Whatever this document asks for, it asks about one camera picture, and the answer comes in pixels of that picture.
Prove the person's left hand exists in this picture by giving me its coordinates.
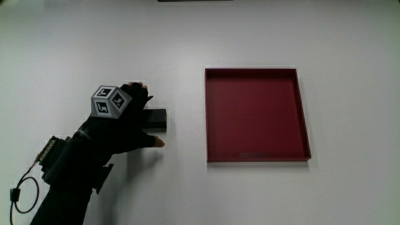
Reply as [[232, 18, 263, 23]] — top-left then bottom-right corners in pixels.
[[73, 81, 166, 156]]

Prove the white desk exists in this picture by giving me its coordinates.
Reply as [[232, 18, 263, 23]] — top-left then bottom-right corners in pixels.
[[0, 0, 400, 225]]

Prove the red square tray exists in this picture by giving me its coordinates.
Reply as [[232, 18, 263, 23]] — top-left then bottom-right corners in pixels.
[[204, 67, 312, 163]]

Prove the black charger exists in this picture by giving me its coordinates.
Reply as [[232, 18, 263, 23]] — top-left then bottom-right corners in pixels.
[[142, 108, 168, 131]]

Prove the black sensor cable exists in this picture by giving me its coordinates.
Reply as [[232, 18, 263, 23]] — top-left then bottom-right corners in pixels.
[[9, 161, 41, 225]]

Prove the person's left forearm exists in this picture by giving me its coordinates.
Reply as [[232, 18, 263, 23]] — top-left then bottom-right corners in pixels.
[[29, 179, 94, 225]]

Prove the black forearm tracker module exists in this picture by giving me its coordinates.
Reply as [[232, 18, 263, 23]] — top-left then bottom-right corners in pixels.
[[34, 134, 115, 196]]

